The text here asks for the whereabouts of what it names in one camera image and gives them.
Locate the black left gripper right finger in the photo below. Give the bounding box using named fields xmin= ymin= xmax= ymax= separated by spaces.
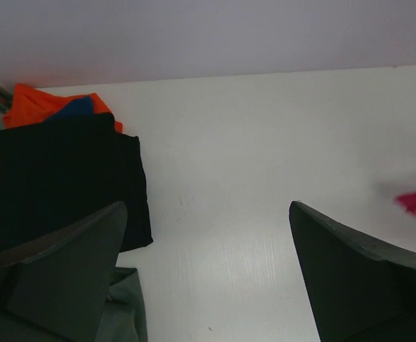
xmin=289 ymin=202 xmax=416 ymax=342

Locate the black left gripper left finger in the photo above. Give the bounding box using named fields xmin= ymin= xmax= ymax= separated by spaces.
xmin=0 ymin=202 xmax=128 ymax=341

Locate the grey folded t shirt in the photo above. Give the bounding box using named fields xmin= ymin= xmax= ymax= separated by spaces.
xmin=95 ymin=267 xmax=148 ymax=342

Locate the black folded t shirt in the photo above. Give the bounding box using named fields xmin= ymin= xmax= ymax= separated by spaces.
xmin=0 ymin=113 xmax=152 ymax=252

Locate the orange folded t shirt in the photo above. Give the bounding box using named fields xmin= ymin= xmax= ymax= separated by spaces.
xmin=3 ymin=84 xmax=112 ymax=128

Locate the blue folded t shirt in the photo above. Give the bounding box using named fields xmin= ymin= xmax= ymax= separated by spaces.
xmin=44 ymin=96 xmax=94 ymax=122

